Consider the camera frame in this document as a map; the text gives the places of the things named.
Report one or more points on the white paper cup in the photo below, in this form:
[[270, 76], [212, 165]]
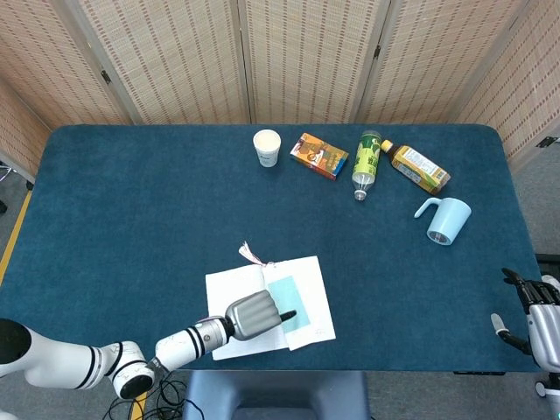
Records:
[[267, 151]]

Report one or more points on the orange cardboard snack box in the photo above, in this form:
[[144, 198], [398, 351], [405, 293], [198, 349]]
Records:
[[319, 155]]

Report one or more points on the woven bamboo folding screen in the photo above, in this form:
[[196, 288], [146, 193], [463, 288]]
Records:
[[175, 65]]

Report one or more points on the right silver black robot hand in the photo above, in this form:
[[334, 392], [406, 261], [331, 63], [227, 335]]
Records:
[[547, 337]]

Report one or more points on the black screen hinge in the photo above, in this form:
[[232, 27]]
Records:
[[377, 50], [547, 142], [105, 77]]

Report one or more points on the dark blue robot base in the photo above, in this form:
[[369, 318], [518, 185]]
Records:
[[275, 394]]

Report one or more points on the light blue plastic mug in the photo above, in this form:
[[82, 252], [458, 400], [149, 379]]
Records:
[[450, 219]]

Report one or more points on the light blue tasselled bookmark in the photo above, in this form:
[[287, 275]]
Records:
[[291, 302]]

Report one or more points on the clear green-label plastic bottle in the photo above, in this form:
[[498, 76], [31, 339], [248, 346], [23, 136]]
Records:
[[366, 162]]

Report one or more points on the dark blue table cloth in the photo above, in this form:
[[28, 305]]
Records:
[[131, 175]]

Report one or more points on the white lined notebook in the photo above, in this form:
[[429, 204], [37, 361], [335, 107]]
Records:
[[232, 289]]

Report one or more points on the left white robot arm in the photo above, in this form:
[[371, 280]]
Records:
[[57, 361]]

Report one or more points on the yellow-label tea bottle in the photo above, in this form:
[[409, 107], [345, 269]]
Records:
[[417, 166]]

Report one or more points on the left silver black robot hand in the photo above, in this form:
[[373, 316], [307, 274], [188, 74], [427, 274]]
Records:
[[254, 315]]

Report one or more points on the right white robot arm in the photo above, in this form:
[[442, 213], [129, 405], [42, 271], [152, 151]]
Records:
[[549, 387]]

